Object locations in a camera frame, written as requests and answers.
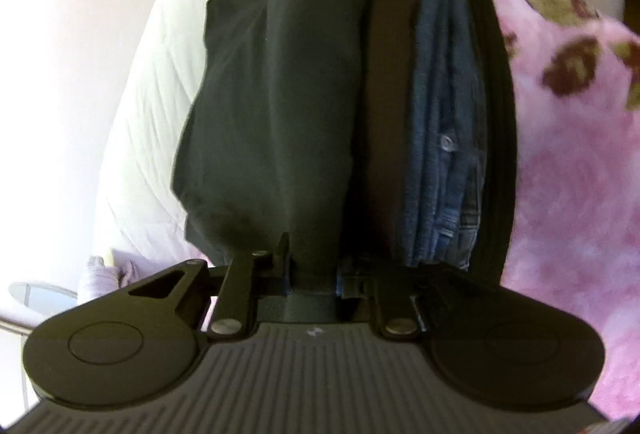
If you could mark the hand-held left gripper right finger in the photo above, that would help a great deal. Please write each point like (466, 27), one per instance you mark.
(344, 285)

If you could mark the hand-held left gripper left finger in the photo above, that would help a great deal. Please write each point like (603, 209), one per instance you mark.
(286, 271)

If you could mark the black garment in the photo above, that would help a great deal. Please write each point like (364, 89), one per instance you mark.
(500, 138)
(270, 113)

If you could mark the dark folded garment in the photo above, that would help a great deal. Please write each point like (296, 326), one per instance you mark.
(385, 113)

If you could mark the folded blue jeans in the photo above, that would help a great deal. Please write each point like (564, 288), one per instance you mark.
(445, 138)

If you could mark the lavender cloth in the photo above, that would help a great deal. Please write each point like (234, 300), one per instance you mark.
(107, 274)

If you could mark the white quilt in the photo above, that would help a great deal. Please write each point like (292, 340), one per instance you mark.
(150, 113)

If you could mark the black folded garment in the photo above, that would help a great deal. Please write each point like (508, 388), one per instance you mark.
(500, 138)

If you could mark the round glass table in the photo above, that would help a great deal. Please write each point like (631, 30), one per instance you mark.
(35, 301)

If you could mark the pink fluffy blanket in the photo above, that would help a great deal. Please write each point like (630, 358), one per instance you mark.
(575, 163)

